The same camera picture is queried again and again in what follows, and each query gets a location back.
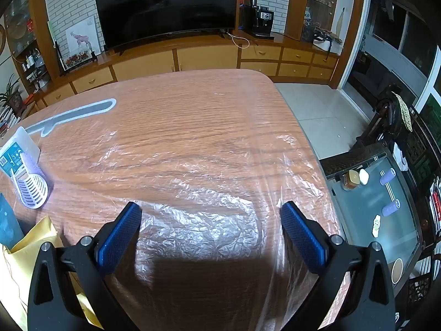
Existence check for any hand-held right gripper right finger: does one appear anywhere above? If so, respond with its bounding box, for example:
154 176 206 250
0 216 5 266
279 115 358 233
280 201 397 331

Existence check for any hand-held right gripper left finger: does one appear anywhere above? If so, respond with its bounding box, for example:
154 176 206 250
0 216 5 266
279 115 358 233
28 202 142 331

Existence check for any blue non-woven bag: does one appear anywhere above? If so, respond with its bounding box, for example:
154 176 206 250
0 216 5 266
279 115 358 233
0 193 25 250

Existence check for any glass coffee table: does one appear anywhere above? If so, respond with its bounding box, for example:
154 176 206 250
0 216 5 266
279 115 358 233
324 143 428 297

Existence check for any amber jar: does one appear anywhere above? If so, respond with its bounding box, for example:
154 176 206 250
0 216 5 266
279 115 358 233
342 170 361 190

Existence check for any yellow padded envelope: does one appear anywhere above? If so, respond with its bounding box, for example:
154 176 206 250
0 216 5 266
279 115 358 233
0 215 104 331

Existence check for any purple hair roller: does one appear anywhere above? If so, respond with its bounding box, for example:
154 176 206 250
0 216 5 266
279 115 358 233
380 168 397 186
382 199 401 217

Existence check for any round tan coaster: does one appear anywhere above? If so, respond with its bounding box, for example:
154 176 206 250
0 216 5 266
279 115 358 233
391 258 404 283

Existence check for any white slotted scoop package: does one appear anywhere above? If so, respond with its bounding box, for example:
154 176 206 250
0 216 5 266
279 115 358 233
0 126 49 210

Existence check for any dark carved wooden chair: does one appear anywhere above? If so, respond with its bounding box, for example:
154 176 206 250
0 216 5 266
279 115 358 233
355 83 414 152

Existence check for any patterned yellow cloth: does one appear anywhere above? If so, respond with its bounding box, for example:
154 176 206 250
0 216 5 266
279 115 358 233
391 91 413 132

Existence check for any stack of books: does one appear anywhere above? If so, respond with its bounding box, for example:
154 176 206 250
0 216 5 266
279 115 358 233
0 105 21 135

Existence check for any potted green plant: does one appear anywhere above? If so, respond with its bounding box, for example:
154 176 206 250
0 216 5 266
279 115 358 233
0 76 26 114

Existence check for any dark ornament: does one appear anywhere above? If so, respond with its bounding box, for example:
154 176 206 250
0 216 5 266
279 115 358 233
313 26 345 54

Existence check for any wooden sideboard with drawers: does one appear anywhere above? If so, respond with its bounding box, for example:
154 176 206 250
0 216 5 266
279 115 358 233
33 34 340 107

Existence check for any animal painting on canvas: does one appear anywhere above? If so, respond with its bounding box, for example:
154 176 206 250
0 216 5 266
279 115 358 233
65 15 101 68

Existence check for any black coffee machine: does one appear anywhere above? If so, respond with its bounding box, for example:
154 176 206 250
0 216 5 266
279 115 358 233
254 6 275 38

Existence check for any wooden shelf with glass doors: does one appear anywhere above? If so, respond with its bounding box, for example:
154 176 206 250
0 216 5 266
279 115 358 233
0 0 52 94

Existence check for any black box with red trim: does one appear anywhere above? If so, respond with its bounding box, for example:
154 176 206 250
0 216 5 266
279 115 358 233
239 0 257 31

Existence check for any wooden glass display cabinet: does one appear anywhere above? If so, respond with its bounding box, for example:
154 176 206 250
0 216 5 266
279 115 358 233
286 0 366 54

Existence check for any black flat television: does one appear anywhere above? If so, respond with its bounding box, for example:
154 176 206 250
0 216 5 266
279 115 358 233
94 0 238 52

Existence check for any grey long-handled scoop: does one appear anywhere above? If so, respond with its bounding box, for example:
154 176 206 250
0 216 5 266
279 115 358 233
26 98 117 137

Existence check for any white cable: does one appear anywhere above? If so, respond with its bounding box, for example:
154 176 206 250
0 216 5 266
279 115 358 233
232 30 250 48

